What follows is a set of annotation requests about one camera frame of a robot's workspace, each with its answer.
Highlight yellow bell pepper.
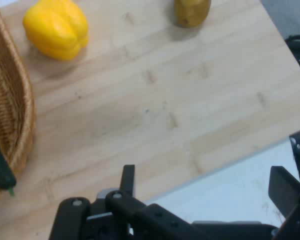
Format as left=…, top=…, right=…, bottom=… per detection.
left=22, top=0, right=90, bottom=62

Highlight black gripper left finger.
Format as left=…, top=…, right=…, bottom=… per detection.
left=48, top=164, right=199, bottom=240

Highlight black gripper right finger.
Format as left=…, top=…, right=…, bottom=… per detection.
left=268, top=165, right=300, bottom=240

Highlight brown potato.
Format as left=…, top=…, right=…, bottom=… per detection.
left=174, top=0, right=212, bottom=29

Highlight woven wicker basket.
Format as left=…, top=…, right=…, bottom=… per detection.
left=0, top=0, right=37, bottom=209

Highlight bamboo cutting board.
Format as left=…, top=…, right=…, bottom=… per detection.
left=0, top=0, right=300, bottom=240

